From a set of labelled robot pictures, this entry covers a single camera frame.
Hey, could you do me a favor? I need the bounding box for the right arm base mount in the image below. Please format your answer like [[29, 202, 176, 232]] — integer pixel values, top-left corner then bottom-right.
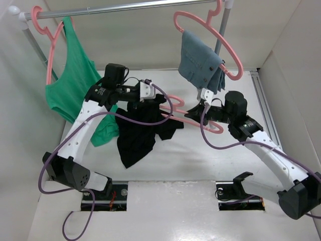
[[215, 172, 265, 211]]

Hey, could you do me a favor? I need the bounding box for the metal clothes rack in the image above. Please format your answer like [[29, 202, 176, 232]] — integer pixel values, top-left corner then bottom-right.
[[8, 0, 235, 101]]

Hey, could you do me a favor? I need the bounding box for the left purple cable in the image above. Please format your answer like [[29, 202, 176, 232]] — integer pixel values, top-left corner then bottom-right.
[[37, 79, 174, 240]]

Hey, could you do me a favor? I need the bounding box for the pink hanger with denim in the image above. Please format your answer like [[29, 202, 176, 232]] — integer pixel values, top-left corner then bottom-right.
[[174, 1, 244, 81]]

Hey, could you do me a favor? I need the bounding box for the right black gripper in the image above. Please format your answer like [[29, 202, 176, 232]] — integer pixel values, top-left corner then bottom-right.
[[184, 102, 234, 126]]

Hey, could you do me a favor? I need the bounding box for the aluminium rail right side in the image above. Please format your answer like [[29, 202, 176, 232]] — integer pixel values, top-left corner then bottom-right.
[[250, 70, 282, 149]]

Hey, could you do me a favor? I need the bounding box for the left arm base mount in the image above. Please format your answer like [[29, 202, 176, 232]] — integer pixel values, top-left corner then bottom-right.
[[80, 180, 128, 211]]

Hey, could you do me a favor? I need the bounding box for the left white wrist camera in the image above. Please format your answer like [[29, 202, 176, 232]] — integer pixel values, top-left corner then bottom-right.
[[139, 79, 155, 99]]

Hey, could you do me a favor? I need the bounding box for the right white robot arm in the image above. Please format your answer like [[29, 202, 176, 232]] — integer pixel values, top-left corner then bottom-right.
[[185, 88, 320, 220]]

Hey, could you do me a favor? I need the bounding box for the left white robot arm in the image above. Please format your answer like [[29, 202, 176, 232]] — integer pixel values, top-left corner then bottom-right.
[[38, 64, 155, 199]]

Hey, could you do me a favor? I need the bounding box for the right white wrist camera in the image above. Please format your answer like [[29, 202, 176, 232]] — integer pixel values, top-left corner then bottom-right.
[[197, 88, 214, 105]]

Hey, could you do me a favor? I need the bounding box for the blue denim garment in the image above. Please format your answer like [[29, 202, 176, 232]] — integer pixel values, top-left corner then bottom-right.
[[178, 30, 225, 94]]

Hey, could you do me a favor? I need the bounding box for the pink hanger with tank top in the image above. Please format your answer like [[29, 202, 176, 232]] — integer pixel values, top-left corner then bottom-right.
[[31, 5, 76, 85]]

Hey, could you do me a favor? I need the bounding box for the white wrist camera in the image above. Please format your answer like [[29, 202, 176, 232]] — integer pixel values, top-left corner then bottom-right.
[[139, 79, 155, 99], [197, 88, 214, 105]]

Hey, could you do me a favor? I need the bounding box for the green tank top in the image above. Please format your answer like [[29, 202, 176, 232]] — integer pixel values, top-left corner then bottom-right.
[[45, 16, 120, 148]]

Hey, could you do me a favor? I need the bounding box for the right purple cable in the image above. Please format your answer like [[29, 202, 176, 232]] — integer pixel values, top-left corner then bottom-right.
[[200, 104, 321, 184]]

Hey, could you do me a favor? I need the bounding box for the black t shirt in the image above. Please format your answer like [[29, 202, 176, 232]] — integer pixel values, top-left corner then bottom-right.
[[115, 94, 184, 169]]

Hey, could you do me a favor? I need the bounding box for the purple cable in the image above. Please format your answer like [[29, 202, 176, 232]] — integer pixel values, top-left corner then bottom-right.
[[200, 104, 321, 184], [37, 79, 174, 240]]

